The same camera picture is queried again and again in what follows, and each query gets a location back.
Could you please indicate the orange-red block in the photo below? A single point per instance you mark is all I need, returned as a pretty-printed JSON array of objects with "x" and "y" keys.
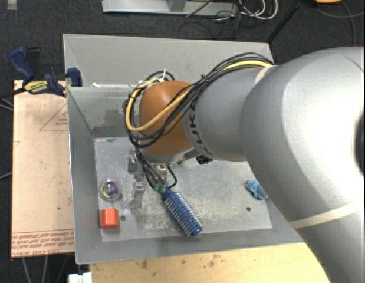
[{"x": 109, "y": 218}]

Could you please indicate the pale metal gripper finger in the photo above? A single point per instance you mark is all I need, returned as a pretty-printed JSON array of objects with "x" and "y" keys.
[
  {"x": 137, "y": 196},
  {"x": 133, "y": 162}
]

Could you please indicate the brown cardboard board, red print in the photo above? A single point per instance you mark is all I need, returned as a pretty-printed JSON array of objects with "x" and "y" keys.
[{"x": 40, "y": 164}]

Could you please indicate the grey metal bin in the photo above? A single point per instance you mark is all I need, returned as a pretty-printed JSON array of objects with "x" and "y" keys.
[{"x": 214, "y": 193}]

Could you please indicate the blue bristle brush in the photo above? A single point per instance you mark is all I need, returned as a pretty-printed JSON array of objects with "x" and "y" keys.
[{"x": 182, "y": 212}]

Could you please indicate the clear round glass thing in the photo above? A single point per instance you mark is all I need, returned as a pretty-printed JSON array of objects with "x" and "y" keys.
[{"x": 110, "y": 190}]

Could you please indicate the black cylinder on white bracket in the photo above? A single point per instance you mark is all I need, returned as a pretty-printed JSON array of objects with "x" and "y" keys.
[{"x": 203, "y": 159}]

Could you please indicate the white flat strip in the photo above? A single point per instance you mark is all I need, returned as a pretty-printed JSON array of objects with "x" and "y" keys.
[{"x": 111, "y": 85}]

